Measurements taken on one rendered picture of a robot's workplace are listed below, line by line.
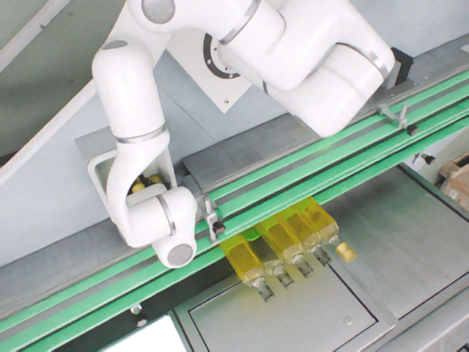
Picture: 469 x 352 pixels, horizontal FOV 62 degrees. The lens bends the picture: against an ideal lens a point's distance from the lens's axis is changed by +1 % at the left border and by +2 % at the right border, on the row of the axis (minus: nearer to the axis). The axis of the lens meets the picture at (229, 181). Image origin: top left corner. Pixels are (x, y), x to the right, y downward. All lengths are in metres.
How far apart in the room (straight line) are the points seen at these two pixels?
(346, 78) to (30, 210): 0.74
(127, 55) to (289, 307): 0.77
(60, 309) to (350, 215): 0.88
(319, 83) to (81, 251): 0.71
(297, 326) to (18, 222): 0.72
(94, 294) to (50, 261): 0.15
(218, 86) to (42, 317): 0.65
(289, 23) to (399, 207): 0.92
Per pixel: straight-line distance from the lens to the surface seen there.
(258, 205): 1.03
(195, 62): 0.80
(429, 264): 1.29
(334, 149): 1.09
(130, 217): 0.67
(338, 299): 1.12
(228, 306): 1.10
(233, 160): 1.01
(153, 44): 0.67
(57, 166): 0.93
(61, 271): 1.04
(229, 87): 0.88
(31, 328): 1.02
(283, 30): 0.58
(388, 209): 1.37
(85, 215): 1.06
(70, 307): 1.00
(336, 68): 0.63
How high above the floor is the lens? 1.47
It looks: 37 degrees down
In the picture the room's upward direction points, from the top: 141 degrees clockwise
